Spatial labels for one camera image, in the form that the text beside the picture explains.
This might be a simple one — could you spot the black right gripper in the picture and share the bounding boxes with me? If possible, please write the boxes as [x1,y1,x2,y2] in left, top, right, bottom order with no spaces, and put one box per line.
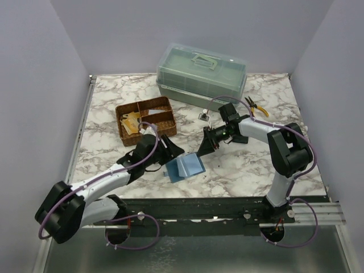
[197,126,234,158]

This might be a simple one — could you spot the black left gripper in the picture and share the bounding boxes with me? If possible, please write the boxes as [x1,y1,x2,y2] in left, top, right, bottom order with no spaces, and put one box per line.
[144,135,184,168]

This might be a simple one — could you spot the blue leather card holder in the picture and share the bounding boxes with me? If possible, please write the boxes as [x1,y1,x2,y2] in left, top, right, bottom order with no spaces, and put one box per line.
[164,153,206,183]

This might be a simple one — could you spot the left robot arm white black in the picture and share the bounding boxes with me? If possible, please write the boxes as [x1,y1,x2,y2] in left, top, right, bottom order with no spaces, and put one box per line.
[35,134,184,243]

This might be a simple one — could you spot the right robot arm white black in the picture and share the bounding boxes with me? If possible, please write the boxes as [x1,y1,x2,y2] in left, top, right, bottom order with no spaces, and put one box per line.
[197,103,314,223]

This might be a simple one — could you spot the black leather card holder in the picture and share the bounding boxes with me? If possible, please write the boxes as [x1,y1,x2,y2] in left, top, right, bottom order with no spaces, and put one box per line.
[232,135,249,144]

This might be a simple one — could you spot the white card in basket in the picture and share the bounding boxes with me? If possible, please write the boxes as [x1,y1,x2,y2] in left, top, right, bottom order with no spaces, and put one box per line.
[148,109,165,115]

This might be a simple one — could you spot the brown wicker divided basket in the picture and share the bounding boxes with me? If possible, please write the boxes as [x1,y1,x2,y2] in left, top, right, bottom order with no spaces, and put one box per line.
[115,96,177,147]

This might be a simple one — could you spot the green plastic storage box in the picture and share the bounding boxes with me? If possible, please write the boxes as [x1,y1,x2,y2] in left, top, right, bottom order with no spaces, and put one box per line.
[156,44,247,111]

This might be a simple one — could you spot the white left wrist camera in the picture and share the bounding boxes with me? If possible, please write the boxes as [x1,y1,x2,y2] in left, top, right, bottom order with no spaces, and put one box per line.
[139,125,158,137]

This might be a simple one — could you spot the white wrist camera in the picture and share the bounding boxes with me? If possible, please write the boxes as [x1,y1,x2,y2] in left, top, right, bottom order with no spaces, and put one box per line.
[139,125,158,137]
[198,109,210,127]

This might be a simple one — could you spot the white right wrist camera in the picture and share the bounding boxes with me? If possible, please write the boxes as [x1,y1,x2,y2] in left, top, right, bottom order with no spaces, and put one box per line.
[198,109,210,127]

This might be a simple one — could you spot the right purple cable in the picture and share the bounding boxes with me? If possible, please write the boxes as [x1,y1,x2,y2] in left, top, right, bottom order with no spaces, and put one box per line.
[205,95,319,248]

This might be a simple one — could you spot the purple cable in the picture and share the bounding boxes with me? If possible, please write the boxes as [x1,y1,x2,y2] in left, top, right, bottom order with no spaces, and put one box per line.
[205,95,319,248]
[38,121,160,251]

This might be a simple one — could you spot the yellow handled pliers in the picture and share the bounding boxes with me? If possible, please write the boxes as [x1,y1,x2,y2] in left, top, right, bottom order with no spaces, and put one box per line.
[245,96,269,117]

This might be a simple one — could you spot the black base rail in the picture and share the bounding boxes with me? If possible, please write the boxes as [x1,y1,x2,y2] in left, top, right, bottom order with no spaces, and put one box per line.
[88,196,309,237]

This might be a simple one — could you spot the left aluminium side rail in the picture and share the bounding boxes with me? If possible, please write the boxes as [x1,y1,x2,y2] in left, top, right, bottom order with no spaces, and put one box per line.
[64,75,97,184]

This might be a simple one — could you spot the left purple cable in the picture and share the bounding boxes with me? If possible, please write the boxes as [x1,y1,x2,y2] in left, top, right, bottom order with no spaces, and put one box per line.
[38,121,160,251]

